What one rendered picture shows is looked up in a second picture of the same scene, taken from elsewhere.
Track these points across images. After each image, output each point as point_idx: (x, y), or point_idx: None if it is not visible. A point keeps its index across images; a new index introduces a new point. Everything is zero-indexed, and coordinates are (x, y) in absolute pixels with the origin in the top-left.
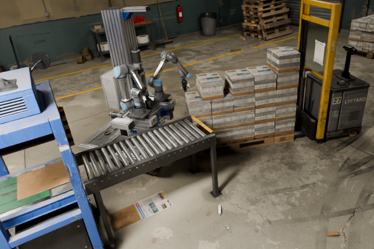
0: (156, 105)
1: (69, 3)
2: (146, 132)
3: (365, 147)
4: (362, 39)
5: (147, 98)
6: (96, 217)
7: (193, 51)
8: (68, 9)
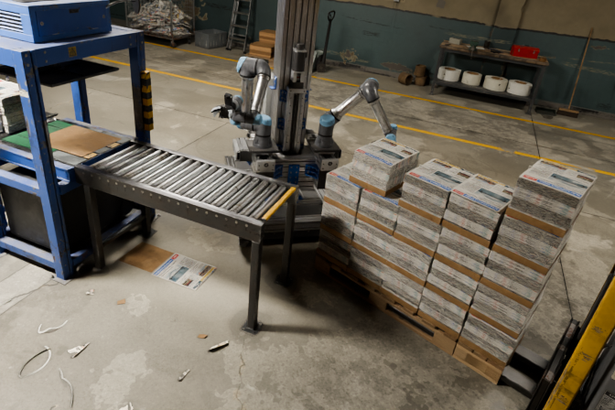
0: (310, 154)
1: None
2: (219, 167)
3: None
4: None
5: (227, 113)
6: (134, 234)
7: (588, 146)
8: (429, 0)
